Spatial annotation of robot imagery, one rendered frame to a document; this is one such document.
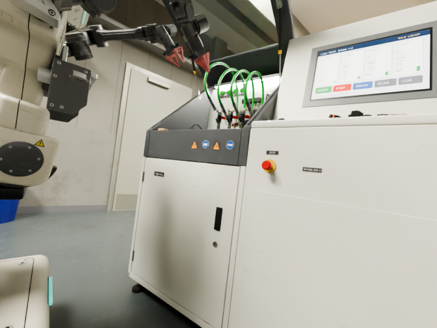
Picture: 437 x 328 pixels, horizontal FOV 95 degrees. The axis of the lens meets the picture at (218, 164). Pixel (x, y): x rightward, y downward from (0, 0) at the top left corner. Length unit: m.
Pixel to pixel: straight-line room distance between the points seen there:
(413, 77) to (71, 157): 3.21
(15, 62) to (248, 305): 1.12
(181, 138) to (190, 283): 0.70
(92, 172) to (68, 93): 2.46
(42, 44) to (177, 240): 0.91
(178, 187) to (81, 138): 2.31
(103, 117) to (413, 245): 3.22
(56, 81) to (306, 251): 0.97
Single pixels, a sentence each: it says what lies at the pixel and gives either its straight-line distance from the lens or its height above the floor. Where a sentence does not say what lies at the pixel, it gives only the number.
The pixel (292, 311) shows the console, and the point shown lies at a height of 0.32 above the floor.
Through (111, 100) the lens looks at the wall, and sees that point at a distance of 3.35.
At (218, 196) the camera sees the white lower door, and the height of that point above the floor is 0.65.
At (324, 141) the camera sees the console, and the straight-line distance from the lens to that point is 0.76.
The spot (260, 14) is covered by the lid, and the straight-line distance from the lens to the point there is 1.43.
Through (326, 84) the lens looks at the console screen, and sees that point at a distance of 1.12.
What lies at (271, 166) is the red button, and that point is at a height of 0.80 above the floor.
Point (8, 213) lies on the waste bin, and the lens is 2.90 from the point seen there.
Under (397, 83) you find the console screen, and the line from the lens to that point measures 1.10.
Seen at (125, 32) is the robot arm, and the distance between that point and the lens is 1.42.
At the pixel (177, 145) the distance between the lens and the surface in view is 1.09.
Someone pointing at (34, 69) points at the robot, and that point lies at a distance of 0.89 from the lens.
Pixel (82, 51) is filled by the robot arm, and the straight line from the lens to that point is 1.20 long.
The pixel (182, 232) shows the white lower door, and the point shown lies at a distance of 1.06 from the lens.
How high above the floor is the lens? 0.76
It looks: 2 degrees up
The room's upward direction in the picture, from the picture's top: 7 degrees clockwise
